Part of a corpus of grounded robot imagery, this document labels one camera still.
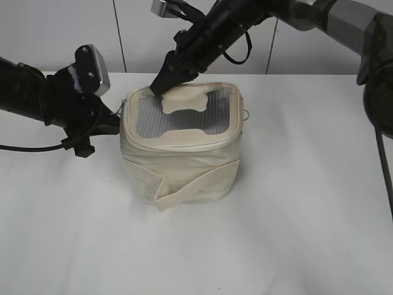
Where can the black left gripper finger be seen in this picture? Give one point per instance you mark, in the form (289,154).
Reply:
(108,122)

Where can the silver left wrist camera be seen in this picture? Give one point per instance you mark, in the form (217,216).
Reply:
(92,74)

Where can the cream zippered bag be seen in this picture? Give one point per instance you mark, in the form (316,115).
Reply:
(183,146)

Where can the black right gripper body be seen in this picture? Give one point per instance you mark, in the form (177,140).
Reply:
(209,37)

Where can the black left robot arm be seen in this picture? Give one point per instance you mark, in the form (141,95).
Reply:
(21,94)

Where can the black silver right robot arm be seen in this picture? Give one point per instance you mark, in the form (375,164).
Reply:
(359,27)

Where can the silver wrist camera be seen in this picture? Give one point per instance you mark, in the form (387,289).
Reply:
(164,9)
(92,74)

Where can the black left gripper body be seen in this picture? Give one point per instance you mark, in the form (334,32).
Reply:
(76,113)

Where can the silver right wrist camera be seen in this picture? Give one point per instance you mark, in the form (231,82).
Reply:
(164,9)

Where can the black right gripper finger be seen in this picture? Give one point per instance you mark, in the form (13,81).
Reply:
(174,72)

